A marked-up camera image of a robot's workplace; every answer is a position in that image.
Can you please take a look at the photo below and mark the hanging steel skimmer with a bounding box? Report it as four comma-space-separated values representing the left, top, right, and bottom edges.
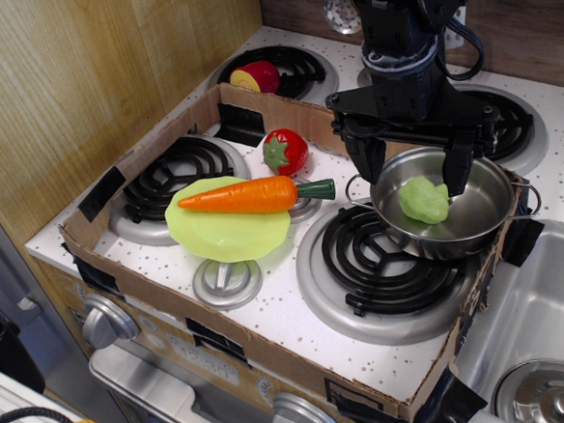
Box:
323, 0, 362, 36

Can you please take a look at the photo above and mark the orange toy carrot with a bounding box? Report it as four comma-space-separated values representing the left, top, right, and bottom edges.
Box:
178, 176, 336, 214

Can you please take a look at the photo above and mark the red toy strawberry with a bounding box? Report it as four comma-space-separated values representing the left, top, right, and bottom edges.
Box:
263, 128, 309, 177

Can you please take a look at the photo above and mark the silver oven door handle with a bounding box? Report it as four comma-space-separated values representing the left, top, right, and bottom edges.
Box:
89, 345, 271, 423

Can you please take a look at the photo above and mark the middle silver knob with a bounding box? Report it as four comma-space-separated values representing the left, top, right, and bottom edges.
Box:
288, 178, 322, 224

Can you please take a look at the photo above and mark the back left black burner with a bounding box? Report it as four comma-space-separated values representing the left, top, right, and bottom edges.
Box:
208, 45, 340, 106

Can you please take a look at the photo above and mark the back silver knob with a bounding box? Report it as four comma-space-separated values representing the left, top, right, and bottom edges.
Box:
357, 68, 372, 88

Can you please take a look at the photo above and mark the green toy lettuce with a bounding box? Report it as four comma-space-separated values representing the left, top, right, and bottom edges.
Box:
399, 176, 449, 224

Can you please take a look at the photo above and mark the light green plastic plate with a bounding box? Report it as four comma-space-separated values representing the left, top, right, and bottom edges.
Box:
164, 176, 291, 263

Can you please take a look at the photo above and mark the back right black burner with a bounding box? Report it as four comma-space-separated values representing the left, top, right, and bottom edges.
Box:
454, 83, 550, 176

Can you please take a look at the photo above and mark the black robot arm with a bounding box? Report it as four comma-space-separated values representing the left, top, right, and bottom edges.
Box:
325, 0, 499, 197

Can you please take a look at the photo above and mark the black device at left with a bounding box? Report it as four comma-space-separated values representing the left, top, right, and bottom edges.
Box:
0, 318, 45, 394

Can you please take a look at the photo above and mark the front left black burner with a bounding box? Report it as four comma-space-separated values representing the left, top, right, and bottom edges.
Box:
109, 133, 249, 247

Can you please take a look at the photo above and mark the steel toy sink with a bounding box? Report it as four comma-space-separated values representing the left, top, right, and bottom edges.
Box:
456, 220, 564, 423

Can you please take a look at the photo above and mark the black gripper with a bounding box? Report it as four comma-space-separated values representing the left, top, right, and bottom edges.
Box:
325, 66, 499, 197

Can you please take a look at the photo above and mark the red yellow toy fruit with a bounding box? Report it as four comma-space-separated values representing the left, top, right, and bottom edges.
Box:
229, 60, 281, 94

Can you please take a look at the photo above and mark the front center silver knob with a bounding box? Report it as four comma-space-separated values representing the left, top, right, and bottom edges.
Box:
192, 259, 263, 311

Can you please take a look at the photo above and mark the front right black burner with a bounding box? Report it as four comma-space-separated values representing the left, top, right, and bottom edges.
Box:
296, 206, 480, 346

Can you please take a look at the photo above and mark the left silver oven knob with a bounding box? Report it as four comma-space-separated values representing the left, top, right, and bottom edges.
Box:
82, 294, 139, 350

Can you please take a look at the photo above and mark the black burner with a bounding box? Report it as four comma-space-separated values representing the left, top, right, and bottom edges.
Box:
109, 133, 249, 247
454, 83, 550, 176
208, 45, 340, 106
296, 206, 480, 346

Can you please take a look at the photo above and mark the small steel pot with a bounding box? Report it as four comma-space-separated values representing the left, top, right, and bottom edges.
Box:
351, 147, 542, 261

